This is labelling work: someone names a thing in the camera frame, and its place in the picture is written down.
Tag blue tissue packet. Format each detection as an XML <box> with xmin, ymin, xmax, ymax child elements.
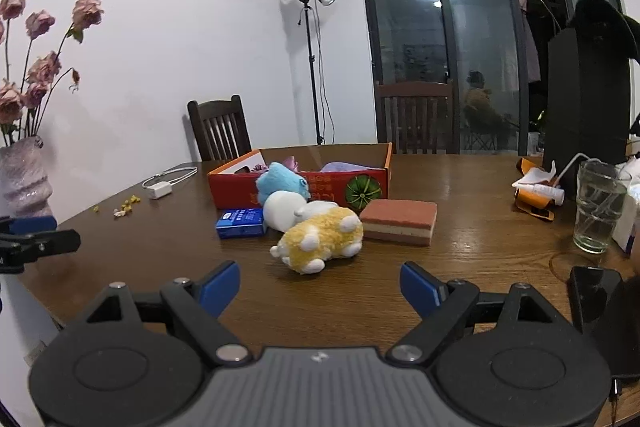
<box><xmin>216</xmin><ymin>208</ymin><xmax>269</xmax><ymax>240</ymax></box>

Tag orange tube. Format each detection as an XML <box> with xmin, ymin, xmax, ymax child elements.
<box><xmin>511</xmin><ymin>157</ymin><xmax>567</xmax><ymax>222</ymax></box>

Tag thin white cable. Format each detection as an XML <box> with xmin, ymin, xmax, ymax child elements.
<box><xmin>552</xmin><ymin>152</ymin><xmax>602</xmax><ymax>188</ymax></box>

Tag dried pink rose bouquet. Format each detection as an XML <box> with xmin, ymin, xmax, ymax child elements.
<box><xmin>0</xmin><ymin>0</ymin><xmax>105</xmax><ymax>148</ymax></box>

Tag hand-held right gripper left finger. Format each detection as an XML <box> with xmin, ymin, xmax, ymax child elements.
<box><xmin>86</xmin><ymin>260</ymin><xmax>253</xmax><ymax>368</ymax></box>

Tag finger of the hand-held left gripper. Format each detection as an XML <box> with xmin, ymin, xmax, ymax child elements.
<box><xmin>0</xmin><ymin>216</ymin><xmax>58</xmax><ymax>237</ymax></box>
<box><xmin>0</xmin><ymin>229</ymin><xmax>82</xmax><ymax>266</ymax></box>

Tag clear drinking glass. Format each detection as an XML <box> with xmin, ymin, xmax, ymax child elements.
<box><xmin>573</xmin><ymin>159</ymin><xmax>632</xmax><ymax>255</ymax></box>

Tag white charger cable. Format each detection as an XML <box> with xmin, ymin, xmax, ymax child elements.
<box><xmin>142</xmin><ymin>166</ymin><xmax>198</xmax><ymax>190</ymax></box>

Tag black smartphone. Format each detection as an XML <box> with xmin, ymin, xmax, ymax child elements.
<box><xmin>569</xmin><ymin>265</ymin><xmax>640</xmax><ymax>381</ymax></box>

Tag white round soft toy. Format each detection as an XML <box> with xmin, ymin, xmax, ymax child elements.
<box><xmin>263</xmin><ymin>190</ymin><xmax>341</xmax><ymax>231</ymax></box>

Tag orange cardboard box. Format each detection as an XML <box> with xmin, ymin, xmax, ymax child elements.
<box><xmin>207</xmin><ymin>142</ymin><xmax>394</xmax><ymax>210</ymax></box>

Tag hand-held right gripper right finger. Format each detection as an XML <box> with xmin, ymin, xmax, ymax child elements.
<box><xmin>387</xmin><ymin>261</ymin><xmax>556</xmax><ymax>366</ymax></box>

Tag black monitor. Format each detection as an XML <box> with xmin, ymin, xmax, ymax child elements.
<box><xmin>542</xmin><ymin>27</ymin><xmax>632</xmax><ymax>180</ymax></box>

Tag red pink layered sponge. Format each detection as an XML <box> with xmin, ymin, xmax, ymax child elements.
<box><xmin>360</xmin><ymin>199</ymin><xmax>438</xmax><ymax>248</ymax></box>

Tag dark wooden chair pink seat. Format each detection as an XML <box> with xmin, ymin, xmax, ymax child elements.
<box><xmin>375</xmin><ymin>79</ymin><xmax>461</xmax><ymax>156</ymax></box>

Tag black hat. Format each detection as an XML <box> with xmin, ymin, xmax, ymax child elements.
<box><xmin>572</xmin><ymin>0</ymin><xmax>640</xmax><ymax>60</ymax></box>

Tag pink hanging garment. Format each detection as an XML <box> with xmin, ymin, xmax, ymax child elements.
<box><xmin>510</xmin><ymin>0</ymin><xmax>544</xmax><ymax>82</ymax></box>

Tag yellow plush toy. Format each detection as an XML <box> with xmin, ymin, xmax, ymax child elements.
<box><xmin>270</xmin><ymin>206</ymin><xmax>364</xmax><ymax>276</ymax></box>

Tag purple cloth pouch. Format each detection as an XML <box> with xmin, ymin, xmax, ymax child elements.
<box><xmin>320</xmin><ymin>161</ymin><xmax>369</xmax><ymax>173</ymax></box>

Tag dark framed sliding glass door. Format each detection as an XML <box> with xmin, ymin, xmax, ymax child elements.
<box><xmin>352</xmin><ymin>0</ymin><xmax>632</xmax><ymax>156</ymax></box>

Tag dark hanging clothes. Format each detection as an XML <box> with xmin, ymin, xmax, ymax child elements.
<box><xmin>525</xmin><ymin>0</ymin><xmax>568</xmax><ymax>82</ymax></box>

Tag dark wooden slatted chair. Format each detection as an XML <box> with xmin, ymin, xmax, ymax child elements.
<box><xmin>187</xmin><ymin>95</ymin><xmax>252</xmax><ymax>162</ymax></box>

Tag white paper sheet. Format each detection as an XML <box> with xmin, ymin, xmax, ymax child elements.
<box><xmin>512</xmin><ymin>166</ymin><xmax>557</xmax><ymax>188</ymax></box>

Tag scattered yellow dried petals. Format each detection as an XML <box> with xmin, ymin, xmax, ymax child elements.
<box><xmin>92</xmin><ymin>193</ymin><xmax>141</xmax><ymax>218</ymax></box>

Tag pink speckled ceramic vase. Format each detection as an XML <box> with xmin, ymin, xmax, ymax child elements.
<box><xmin>0</xmin><ymin>136</ymin><xmax>55</xmax><ymax>221</ymax></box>

